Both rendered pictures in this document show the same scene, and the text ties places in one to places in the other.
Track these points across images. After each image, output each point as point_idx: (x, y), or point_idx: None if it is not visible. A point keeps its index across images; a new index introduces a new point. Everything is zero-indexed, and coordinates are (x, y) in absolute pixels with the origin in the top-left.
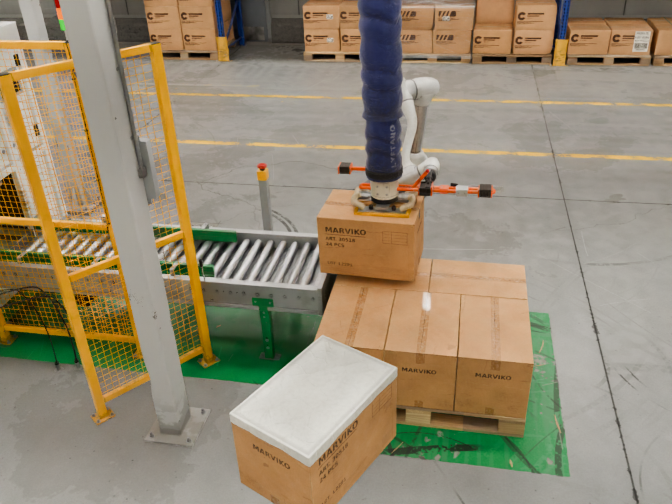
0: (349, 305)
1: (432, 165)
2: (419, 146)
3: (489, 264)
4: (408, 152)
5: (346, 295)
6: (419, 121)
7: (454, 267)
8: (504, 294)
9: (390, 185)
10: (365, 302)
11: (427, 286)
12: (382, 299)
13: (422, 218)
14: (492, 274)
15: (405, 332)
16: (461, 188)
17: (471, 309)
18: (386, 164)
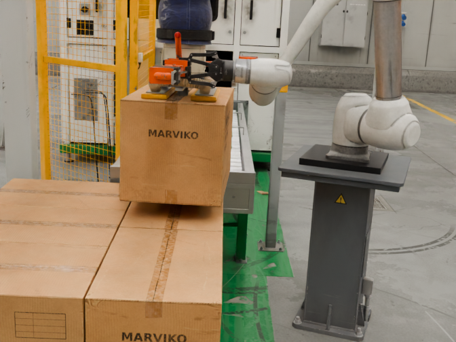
0: (89, 189)
1: (247, 59)
2: (381, 85)
3: (215, 271)
4: (286, 53)
5: (112, 188)
6: (375, 32)
7: (197, 244)
8: (105, 278)
9: (165, 51)
10: (94, 196)
11: (134, 226)
12: (100, 203)
13: (205, 138)
14: (178, 271)
15: (14, 213)
16: None
17: (61, 251)
18: (159, 13)
